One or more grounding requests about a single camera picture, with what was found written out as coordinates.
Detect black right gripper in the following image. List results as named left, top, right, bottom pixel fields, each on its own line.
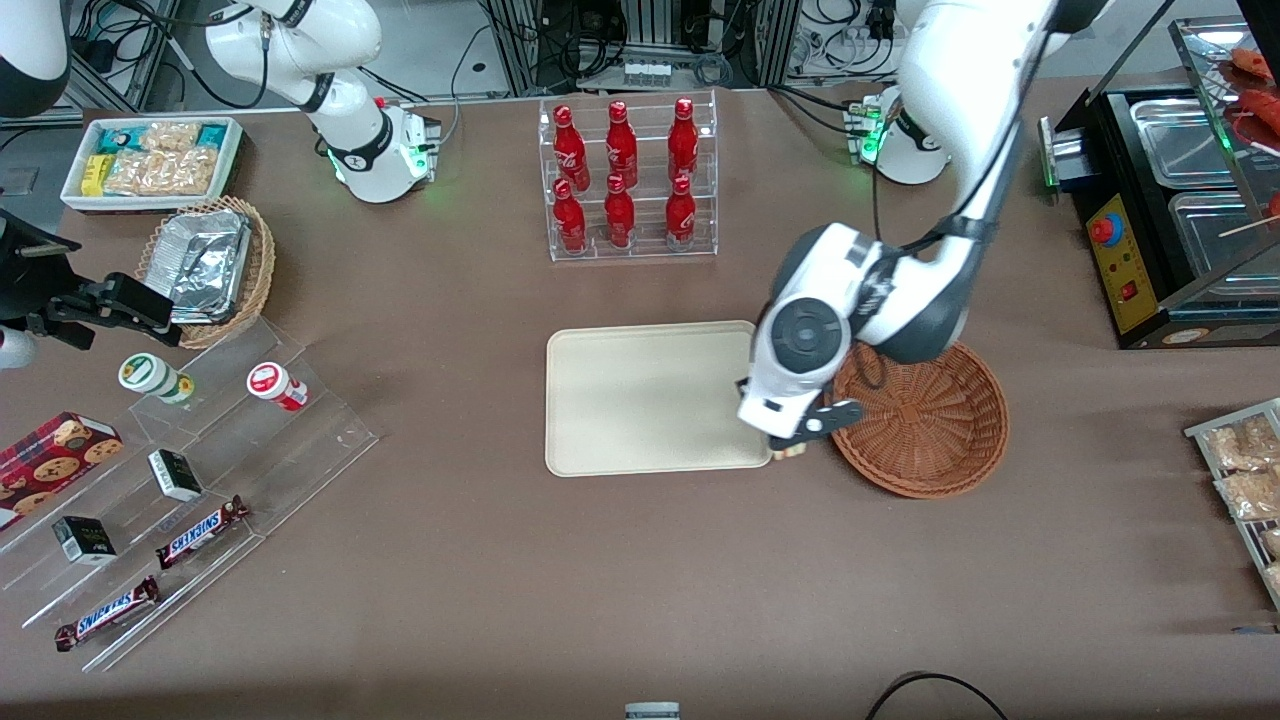
left=0, top=207, right=185, bottom=351

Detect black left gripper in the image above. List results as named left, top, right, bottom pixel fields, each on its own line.
left=766, top=398, right=864, bottom=453

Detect round brown wicker basket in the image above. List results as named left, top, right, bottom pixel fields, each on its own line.
left=826, top=338, right=1011, bottom=500

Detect light wicker basket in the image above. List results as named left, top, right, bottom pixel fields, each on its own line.
left=134, top=195, right=277, bottom=351

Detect beige plastic tray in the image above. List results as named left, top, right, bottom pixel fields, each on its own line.
left=545, top=320, right=776, bottom=479

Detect white bottle green cap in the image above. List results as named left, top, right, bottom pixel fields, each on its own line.
left=117, top=352, right=197, bottom=407

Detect stacked aluminium foil trays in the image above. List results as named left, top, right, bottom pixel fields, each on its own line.
left=141, top=207, right=253, bottom=327

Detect white snack bin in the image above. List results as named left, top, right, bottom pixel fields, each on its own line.
left=60, top=115, right=247, bottom=215

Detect large clear cracker bag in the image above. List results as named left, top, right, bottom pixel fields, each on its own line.
left=102, top=147, right=221, bottom=197

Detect red tartan cookie box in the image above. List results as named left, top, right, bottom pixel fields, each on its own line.
left=0, top=411, right=125, bottom=533

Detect small black box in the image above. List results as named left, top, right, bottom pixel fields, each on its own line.
left=147, top=448, right=205, bottom=504
left=51, top=514, right=119, bottom=567

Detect white bottle red cap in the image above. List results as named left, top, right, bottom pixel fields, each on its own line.
left=246, top=361, right=310, bottom=414

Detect small clear cracker bag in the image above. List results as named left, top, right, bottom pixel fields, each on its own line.
left=138, top=121, right=202, bottom=157

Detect clear acrylic stepped display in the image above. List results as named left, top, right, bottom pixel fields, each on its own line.
left=0, top=318, right=380, bottom=674

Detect Snickers chocolate bar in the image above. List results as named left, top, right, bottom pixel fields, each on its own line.
left=154, top=494, right=252, bottom=572
left=54, top=574, right=163, bottom=654

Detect red cola bottle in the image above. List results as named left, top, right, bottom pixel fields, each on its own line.
left=552, top=178, right=589, bottom=254
left=667, top=97, right=701, bottom=184
left=664, top=175, right=698, bottom=252
left=605, top=100, right=639, bottom=190
left=603, top=173, right=637, bottom=250
left=552, top=104, right=590, bottom=192

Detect clear acrylic bottle rack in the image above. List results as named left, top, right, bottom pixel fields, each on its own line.
left=538, top=88, right=720, bottom=264

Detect black food warmer machine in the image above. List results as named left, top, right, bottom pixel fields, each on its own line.
left=1037, top=15, right=1280, bottom=352

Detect steel warmer pan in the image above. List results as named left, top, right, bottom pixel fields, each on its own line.
left=1166, top=188, right=1280, bottom=279
left=1128, top=95, right=1239, bottom=191

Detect aluminium equipment rack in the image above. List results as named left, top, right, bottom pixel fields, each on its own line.
left=480, top=0, right=806, bottom=98

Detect black floor cable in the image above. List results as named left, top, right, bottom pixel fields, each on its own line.
left=864, top=671, right=1012, bottom=720

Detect grey wire snack tray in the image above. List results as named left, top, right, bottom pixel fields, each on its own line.
left=1184, top=397, right=1280, bottom=613

